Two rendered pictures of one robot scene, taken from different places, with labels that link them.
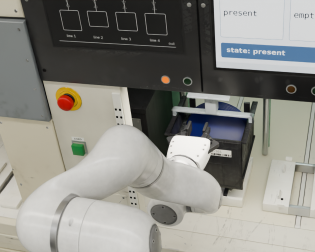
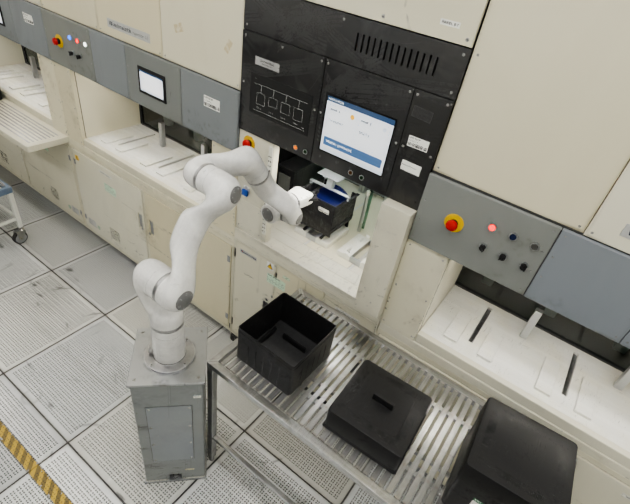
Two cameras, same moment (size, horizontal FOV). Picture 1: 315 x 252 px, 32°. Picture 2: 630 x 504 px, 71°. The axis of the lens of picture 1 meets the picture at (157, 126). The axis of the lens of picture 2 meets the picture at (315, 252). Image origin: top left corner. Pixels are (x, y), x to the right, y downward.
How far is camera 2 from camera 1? 0.75 m
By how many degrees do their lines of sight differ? 7
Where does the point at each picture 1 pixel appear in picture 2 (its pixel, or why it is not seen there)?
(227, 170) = (324, 222)
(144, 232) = (231, 185)
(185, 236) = (287, 249)
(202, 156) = (303, 199)
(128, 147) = (246, 155)
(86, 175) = (222, 158)
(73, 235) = (203, 176)
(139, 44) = (288, 123)
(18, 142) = not seen: hidden behind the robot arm
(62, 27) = (256, 101)
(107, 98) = (266, 148)
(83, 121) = not seen: hidden behind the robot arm
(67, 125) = not seen: hidden behind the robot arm
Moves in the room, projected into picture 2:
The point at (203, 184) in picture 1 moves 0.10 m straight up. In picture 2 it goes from (289, 203) to (292, 181)
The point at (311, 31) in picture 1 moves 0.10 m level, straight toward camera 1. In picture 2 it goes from (364, 143) to (351, 151)
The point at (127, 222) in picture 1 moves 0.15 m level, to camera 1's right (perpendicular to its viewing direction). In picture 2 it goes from (226, 178) to (271, 190)
